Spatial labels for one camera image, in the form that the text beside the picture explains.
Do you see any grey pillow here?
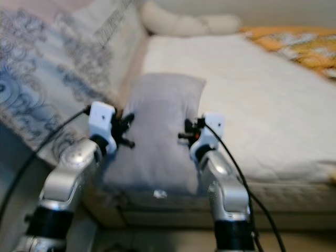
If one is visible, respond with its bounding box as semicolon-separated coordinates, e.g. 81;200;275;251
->
102;72;207;195

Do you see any white quilted mattress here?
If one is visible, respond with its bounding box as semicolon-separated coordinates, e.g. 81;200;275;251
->
84;34;336;229

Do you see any cream bolster pillow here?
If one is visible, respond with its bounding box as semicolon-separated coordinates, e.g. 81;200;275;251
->
141;2;242;37

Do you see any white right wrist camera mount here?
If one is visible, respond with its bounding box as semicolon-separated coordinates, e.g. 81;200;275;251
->
191;113;225;161

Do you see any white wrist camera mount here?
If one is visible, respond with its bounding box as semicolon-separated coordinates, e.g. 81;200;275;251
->
191;113;225;161
88;101;119;154

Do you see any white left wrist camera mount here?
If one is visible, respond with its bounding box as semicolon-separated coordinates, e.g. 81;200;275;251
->
88;101;119;154

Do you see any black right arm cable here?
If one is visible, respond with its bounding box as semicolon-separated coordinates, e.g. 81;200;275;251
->
199;120;287;252

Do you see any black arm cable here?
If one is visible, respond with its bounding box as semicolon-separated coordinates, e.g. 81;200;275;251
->
199;120;287;252
0;107;91;211

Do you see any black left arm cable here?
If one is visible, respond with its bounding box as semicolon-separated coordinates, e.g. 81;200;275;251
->
0;107;91;211

